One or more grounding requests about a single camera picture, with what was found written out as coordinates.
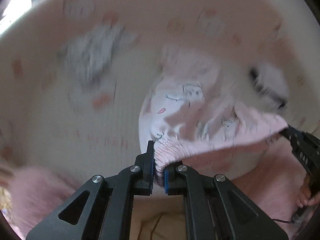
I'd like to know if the pink cartoon print pajama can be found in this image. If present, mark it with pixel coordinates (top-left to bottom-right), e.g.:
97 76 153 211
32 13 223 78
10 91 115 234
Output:
139 45 287 186

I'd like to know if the folded white black clothes stack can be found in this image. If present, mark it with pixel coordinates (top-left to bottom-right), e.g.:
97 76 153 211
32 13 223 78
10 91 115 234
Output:
249 62 289 110

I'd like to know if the person right hand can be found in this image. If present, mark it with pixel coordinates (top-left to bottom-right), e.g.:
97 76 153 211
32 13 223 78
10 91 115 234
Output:
297 175 320 208

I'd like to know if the pink Hello Kitty sofa cover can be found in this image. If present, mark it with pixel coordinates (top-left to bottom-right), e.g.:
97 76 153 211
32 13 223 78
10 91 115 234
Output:
1 0 319 180

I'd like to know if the grey white print garment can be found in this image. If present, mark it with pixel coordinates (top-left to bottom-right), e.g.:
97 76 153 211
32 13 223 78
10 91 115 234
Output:
57 24 138 89

